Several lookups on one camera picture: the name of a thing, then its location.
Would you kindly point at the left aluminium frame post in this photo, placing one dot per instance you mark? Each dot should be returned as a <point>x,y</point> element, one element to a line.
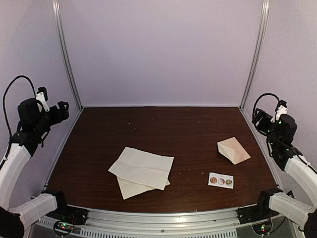
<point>64,53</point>

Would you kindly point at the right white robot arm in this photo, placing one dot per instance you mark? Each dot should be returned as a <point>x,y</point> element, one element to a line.
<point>279,131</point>

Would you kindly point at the left circuit board with leds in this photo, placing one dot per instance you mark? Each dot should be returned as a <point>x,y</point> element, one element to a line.
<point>62,228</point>

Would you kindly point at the aluminium frame post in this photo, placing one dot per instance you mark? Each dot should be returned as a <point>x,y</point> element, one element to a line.
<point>64,53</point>
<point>264,15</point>

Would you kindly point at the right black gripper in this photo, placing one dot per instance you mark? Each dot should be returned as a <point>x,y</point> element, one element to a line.
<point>257,118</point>

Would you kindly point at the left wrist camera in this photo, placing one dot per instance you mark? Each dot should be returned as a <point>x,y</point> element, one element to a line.
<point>41,98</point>

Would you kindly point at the circuit board with leds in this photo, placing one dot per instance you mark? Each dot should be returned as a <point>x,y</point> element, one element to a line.
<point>262,229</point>
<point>62,228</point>

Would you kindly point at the white folded paper sheet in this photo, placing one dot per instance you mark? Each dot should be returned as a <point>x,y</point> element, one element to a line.
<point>129,189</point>

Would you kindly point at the beige paper envelope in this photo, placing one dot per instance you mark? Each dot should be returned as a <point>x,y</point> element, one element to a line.
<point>233,150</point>

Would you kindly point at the right circuit board with leds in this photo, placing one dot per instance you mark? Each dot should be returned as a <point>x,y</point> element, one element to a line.
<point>262,229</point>

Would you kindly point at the right aluminium frame post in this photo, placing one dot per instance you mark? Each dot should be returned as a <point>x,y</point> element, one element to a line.
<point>264,15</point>

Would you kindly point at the sticker sheet with three seals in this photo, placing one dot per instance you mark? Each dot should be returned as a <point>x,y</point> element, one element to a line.
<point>221,180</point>

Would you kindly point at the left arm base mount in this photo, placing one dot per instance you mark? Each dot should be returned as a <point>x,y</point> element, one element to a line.
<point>70,214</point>

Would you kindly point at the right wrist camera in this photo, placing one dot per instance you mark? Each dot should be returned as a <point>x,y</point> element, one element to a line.
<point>280,109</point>

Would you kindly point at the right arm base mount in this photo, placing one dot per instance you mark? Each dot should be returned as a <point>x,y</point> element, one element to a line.
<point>253,214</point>

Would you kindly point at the front aluminium rail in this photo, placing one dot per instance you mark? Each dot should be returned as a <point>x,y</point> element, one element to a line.
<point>223,223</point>

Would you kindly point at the white letter paper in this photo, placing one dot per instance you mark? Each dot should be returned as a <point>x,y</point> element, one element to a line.
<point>142,167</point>

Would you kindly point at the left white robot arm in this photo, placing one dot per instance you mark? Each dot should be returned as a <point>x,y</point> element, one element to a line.
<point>35,123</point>

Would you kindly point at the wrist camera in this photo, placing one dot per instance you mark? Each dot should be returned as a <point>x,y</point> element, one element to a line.
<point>41,98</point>
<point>280,109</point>

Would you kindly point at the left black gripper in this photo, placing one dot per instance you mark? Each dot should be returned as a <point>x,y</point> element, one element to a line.
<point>64,113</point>

